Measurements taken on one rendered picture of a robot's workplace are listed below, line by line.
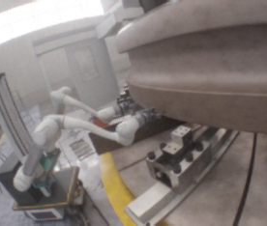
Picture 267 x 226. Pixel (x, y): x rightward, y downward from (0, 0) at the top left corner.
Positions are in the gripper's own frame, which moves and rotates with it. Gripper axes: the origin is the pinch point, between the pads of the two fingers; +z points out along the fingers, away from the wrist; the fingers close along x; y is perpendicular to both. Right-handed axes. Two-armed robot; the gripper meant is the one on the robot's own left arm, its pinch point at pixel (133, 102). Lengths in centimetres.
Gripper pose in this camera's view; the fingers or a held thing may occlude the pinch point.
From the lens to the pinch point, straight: 164.8
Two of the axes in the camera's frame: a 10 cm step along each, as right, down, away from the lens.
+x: -3.9, -2.4, 8.9
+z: 8.8, -3.7, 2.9
